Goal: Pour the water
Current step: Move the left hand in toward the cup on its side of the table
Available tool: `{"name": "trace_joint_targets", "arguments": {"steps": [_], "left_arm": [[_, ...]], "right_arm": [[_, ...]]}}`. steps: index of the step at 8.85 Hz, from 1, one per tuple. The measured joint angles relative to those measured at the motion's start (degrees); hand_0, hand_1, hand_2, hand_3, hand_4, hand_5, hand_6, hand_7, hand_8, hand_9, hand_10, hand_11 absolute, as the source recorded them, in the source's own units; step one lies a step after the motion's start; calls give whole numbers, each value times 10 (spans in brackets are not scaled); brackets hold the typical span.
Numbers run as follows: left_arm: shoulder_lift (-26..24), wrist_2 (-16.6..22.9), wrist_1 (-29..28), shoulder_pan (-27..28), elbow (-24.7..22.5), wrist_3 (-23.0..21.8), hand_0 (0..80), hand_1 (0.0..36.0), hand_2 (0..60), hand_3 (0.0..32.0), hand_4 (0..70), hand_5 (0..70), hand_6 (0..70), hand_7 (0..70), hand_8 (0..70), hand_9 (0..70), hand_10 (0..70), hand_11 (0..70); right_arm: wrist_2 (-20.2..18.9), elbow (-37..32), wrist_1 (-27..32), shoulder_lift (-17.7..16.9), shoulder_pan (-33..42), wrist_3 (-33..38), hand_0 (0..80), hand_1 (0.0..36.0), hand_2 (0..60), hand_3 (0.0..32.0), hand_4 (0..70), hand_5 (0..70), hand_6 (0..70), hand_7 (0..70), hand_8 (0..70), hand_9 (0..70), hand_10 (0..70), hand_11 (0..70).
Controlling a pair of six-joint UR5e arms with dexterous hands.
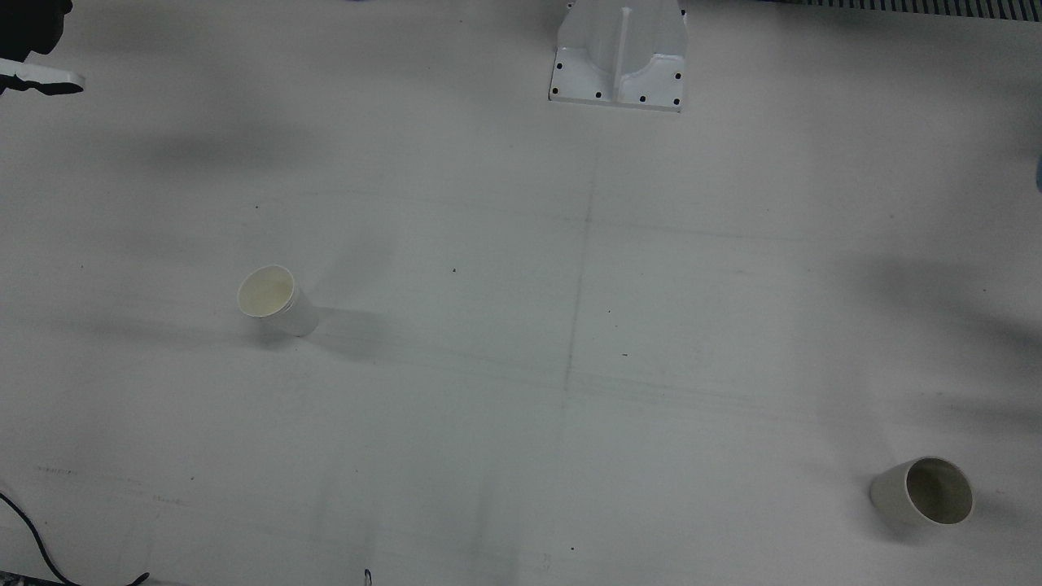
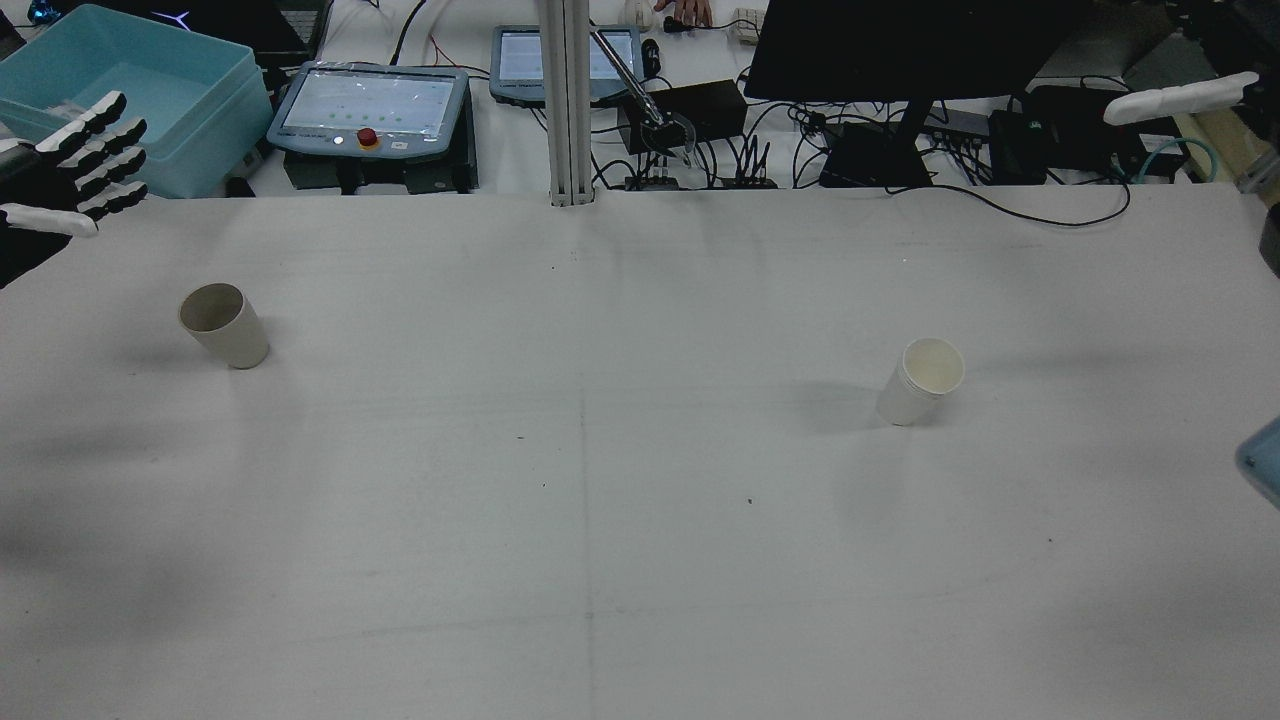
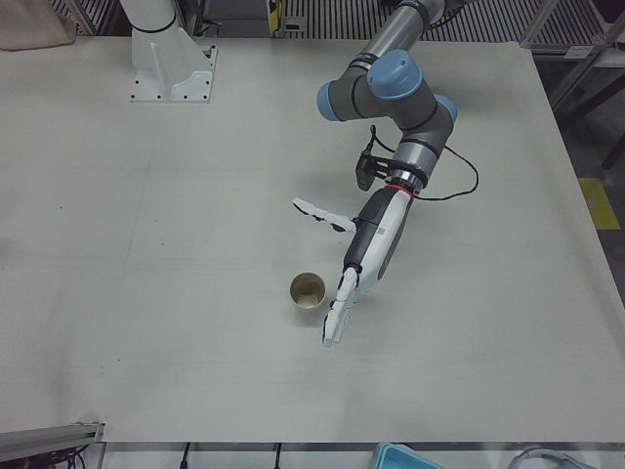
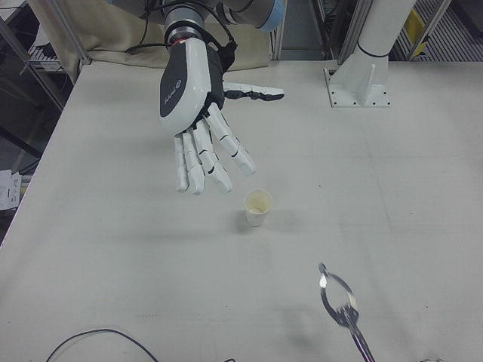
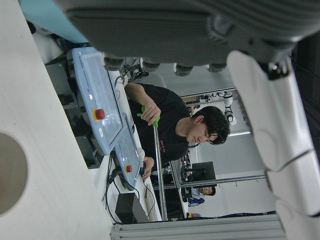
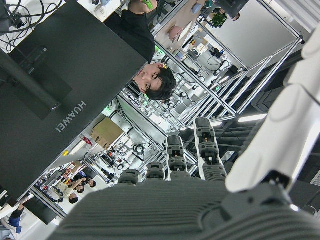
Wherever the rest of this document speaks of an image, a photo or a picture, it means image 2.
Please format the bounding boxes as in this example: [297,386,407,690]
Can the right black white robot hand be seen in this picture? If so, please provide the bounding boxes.
[1104,72,1261,126]

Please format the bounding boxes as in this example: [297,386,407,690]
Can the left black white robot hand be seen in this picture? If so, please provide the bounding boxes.
[0,90,149,291]

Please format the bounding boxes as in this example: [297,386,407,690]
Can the brown paper cup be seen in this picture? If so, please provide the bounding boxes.
[180,283,269,370]

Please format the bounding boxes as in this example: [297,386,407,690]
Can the white paper cup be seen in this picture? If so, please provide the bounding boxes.
[877,338,966,427]

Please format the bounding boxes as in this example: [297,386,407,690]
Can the large black device box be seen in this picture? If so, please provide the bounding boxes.
[1030,85,1149,181]

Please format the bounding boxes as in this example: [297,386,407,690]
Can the teal plastic bin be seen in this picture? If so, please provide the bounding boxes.
[0,3,274,199]

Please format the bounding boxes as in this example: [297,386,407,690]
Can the small black adapter box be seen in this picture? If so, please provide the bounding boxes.
[988,108,1051,186]

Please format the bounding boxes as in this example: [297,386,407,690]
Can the dark laptop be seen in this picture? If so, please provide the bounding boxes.
[40,0,331,69]

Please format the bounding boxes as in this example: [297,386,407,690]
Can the black monitor with stand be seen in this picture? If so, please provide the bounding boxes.
[745,0,1096,189]

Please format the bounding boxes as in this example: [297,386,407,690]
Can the black pendant stand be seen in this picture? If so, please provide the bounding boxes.
[285,140,479,196]

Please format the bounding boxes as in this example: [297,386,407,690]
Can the teach pendant with red button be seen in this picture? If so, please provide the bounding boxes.
[266,62,473,159]

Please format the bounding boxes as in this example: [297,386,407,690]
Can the grey teach pendant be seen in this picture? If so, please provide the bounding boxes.
[489,25,646,106]

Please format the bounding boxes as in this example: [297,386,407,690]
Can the black power box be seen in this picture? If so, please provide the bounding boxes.
[618,80,748,154]

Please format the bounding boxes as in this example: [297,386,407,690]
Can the teal cable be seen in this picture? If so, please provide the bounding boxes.
[1140,138,1219,186]

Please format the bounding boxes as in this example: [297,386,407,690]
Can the black cable on table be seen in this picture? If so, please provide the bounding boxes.
[885,178,1133,228]

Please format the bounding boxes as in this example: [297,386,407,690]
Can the aluminium profile post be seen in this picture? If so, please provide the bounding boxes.
[535,0,599,208]

